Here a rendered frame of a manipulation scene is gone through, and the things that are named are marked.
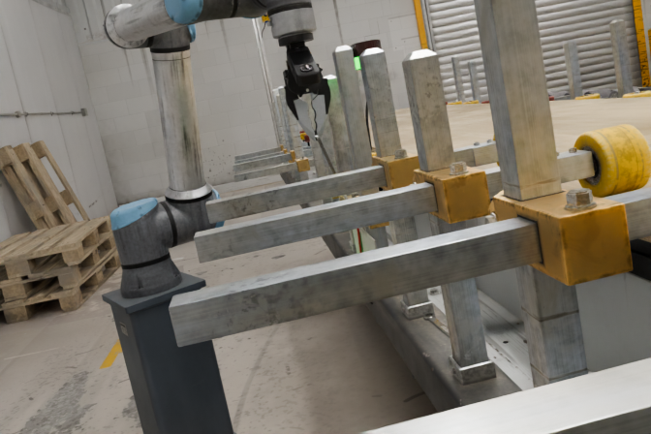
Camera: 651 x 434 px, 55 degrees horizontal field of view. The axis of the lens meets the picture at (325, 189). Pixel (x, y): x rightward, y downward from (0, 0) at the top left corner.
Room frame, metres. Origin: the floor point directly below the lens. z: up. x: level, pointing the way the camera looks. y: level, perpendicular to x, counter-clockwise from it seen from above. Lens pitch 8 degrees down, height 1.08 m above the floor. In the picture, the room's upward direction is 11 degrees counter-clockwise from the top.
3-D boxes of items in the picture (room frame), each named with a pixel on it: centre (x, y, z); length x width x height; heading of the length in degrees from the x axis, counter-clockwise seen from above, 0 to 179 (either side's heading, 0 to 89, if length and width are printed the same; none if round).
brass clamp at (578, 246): (0.49, -0.17, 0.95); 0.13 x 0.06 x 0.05; 6
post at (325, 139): (1.75, -0.03, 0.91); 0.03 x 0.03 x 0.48; 6
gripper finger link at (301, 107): (1.30, 0.02, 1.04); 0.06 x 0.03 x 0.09; 6
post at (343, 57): (1.26, -0.08, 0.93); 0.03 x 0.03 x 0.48; 6
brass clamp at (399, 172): (0.98, -0.11, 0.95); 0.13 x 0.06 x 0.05; 6
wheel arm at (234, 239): (0.71, -0.10, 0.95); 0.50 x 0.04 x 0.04; 96
